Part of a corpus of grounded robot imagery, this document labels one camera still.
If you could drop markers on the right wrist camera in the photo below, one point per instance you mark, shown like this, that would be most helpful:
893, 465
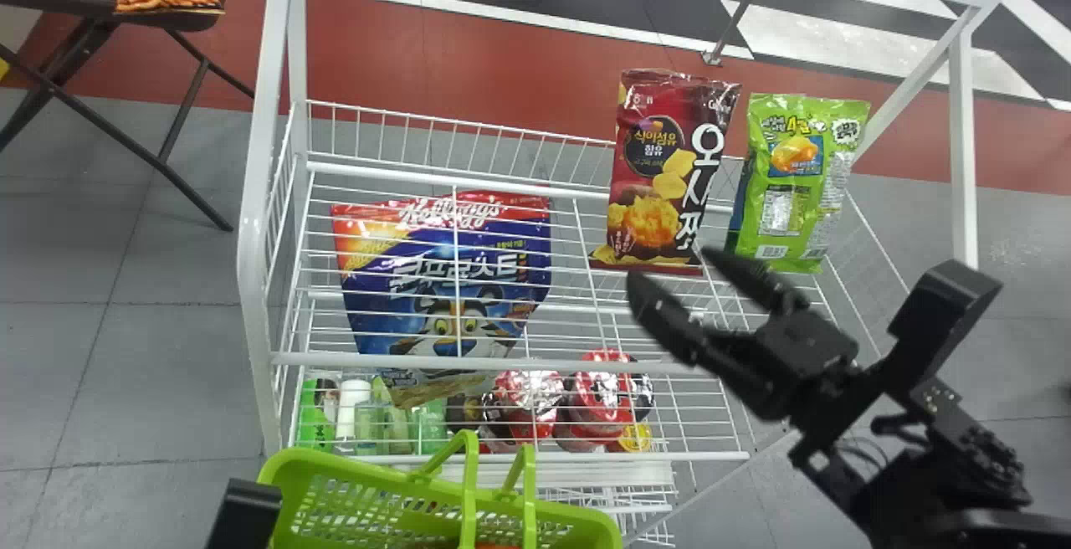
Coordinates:
945, 306

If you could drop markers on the red noodle cup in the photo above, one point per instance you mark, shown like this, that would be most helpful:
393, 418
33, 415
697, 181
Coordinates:
520, 405
598, 398

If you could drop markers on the green bottle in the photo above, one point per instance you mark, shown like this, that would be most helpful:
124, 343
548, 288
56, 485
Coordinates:
428, 430
313, 419

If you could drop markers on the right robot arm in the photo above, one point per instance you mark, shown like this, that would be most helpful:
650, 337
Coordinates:
962, 474

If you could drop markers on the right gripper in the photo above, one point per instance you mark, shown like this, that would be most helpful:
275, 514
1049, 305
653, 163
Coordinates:
795, 365

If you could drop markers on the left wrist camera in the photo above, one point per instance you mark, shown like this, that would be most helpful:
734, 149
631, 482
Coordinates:
244, 520

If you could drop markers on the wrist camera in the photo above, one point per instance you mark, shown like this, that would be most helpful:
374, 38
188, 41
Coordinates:
244, 520
945, 306

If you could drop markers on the blue cereal bag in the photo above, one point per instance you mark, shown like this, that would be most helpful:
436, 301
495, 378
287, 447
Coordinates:
435, 281

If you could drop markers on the green basket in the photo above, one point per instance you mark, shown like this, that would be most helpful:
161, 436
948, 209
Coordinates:
351, 507

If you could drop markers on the green snack packet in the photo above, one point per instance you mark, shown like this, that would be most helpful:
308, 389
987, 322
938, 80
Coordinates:
795, 189

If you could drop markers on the dark red snack packet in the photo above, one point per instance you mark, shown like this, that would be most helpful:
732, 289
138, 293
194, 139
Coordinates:
661, 164

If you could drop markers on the white bottle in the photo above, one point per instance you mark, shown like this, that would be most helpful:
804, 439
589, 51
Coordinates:
352, 411

